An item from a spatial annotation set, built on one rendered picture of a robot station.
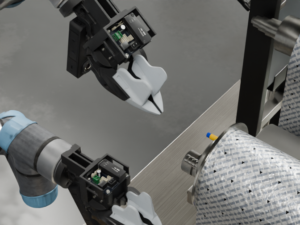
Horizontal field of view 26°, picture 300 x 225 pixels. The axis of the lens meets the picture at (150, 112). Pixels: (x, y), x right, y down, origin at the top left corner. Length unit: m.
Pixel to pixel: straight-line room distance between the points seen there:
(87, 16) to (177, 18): 2.54
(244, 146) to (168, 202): 0.48
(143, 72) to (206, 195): 0.20
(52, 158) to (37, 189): 0.13
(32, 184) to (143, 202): 0.25
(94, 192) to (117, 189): 0.05
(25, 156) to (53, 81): 1.91
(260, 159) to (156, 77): 0.19
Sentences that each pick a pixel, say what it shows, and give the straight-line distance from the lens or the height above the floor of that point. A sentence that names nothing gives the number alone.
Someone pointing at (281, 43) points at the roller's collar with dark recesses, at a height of 1.34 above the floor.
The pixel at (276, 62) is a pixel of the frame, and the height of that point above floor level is 1.21.
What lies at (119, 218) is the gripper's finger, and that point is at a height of 1.10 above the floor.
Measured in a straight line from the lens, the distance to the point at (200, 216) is 1.00.
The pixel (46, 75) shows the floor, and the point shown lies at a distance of 3.14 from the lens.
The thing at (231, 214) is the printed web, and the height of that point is 1.24.
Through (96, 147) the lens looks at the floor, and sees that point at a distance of 2.76.
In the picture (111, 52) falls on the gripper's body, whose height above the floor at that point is 1.42.
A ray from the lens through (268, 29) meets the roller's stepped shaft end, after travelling 1.12.
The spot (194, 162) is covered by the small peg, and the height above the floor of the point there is 1.26.
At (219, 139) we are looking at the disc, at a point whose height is 1.32.
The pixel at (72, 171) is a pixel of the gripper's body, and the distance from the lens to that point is 1.15.
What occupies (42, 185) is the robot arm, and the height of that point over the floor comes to 1.03.
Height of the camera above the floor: 1.99
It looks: 43 degrees down
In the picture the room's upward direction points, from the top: straight up
